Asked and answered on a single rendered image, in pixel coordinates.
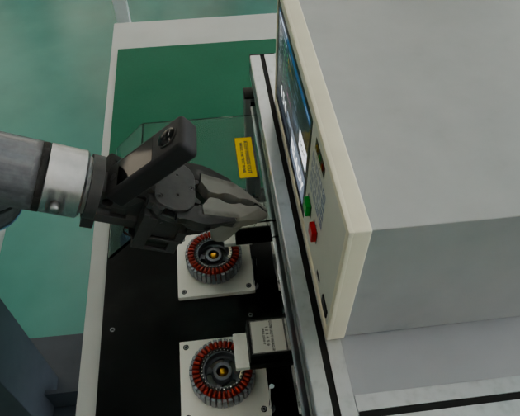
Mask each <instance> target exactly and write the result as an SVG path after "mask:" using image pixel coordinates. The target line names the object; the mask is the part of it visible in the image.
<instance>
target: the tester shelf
mask: <svg viewBox="0 0 520 416"><path fill-rule="evenodd" d="M249 69H250V78H251V83H252V88H253V96H254V101H255V106H256V111H257V115H258V124H259V129H260V134H261V138H262V147H263V152H264V157H265V162H266V166H267V175H268V180H269V185H270V189H271V194H272V203H273V208H274V212H275V217H276V223H277V231H278V235H279V240H280V245H281V254H282V258H283V263H284V268H285V273H286V282H287V286H288V291H289V296H290V301H291V309H292V314H293V320H294V324H295V332H296V337H297V342H298V347H299V352H300V360H301V365H302V370H303V375H304V380H305V388H306V393H307V398H308V403H309V407H310V416H520V316H515V317H508V318H501V319H487V320H479V321H471V322H464V323H456V324H442V325H434V326H427V327H420V328H412V329H398V330H390V331H383V332H375V333H361V334H353V335H346V336H344V338H338V339H331V340H326V337H325V333H324V326H323V322H322V319H321V314H320V310H319V303H318V300H317V295H316V291H315V288H314V280H313V277H312V272H311V268H310V261H309V257H308V253H307V249H306V246H305V238H304V235H303V230H302V226H301V222H300V215H299V211H298V207H297V204H296V199H295V193H294V188H293V184H292V180H291V173H290V169H289V165H288V161H287V157H286V151H285V146H284V142H283V138H282V134H281V127H280V123H279V119H278V115H277V108H276V104H275V69H276V53H269V54H250V55H249Z"/></svg>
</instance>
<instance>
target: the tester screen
mask: <svg viewBox="0 0 520 416"><path fill-rule="evenodd" d="M281 83H282V86H283V90H284V94H285V98H286V104H287V109H286V113H285V109H284V106H283V102H282V98H281V103H282V106H283V110H284V114H285V118H286V124H287V128H288V132H289V136H290V137H289V142H288V138H287V134H286V139H287V143H288V147H289V151H290V146H291V127H292V129H293V133H294V136H295V143H296V147H297V150H298V154H299V158H300V164H301V167H302V172H303V175H304V179H305V174H306V166H305V170H304V166H303V163H302V158H301V155H300V149H299V145H298V142H297V138H296V134H295V128H294V125H293V121H292V108H293V102H294V106H295V112H296V115H297V119H298V122H299V126H300V132H301V135H302V139H303V142H304V146H305V152H306V155H307V156H308V148H309V138H310V116H309V113H308V110H307V106H306V104H305V98H304V95H303V92H302V88H301V85H300V80H299V77H298V73H297V70H296V67H295V61H294V59H293V55H292V52H291V47H290V43H289V40H288V37H287V33H286V28H285V25H284V21H283V19H282V15H281V10H279V38H278V65H277V85H278V88H279V92H280V96H281ZM277 99H278V102H279V97H278V94H277ZM279 107H280V110H281V105H280V102H279ZM281 117H282V121H283V125H284V129H285V132H286V127H285V124H284V120H283V116H282V112H281Z"/></svg>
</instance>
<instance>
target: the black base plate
mask: <svg viewBox="0 0 520 416"><path fill-rule="evenodd" d="M110 229H111V224H110ZM110 229H109V240H108V252H109V241H110ZM249 247H250V253H251V259H252V257H253V256H255V257H256V258H257V284H258V288H257V289H256V290H255V293H251V294H243V295H228V296H220V297H211V298H204V299H195V300H180V301H179V299H178V284H177V249H176V250H175V252H174V253H163V252H158V251H153V250H148V249H142V248H132V247H131V246H130V243H129V244H128V245H127V246H125V247H124V248H123V249H122V250H121V251H120V252H119V253H118V254H116V255H115V256H114V257H113V258H108V252H107V263H106V284H105V295H104V306H103V317H102V339H101V350H100V361H99V372H98V383H97V404H96V415H95V416H182V414H181V381H180V349H179V343H181V342H189V341H196V340H204V339H212V338H226V337H233V334H235V333H246V328H245V325H246V320H248V319H263V318H271V317H278V316H283V314H282V309H281V300H280V295H279V289H278V284H277V275H276V273H275V267H274V262H273V257H272V248H271V242H265V243H253V244H250V245H249ZM266 371H267V383H268V389H269V385H270V384H273V385H274V400H273V404H274V405H275V406H276V410H275V412H274V413H272V416H300V415H299V410H298V404H297V399H296V394H295V388H294V383H293V378H292V373H291V366H277V367H270V368H266Z"/></svg>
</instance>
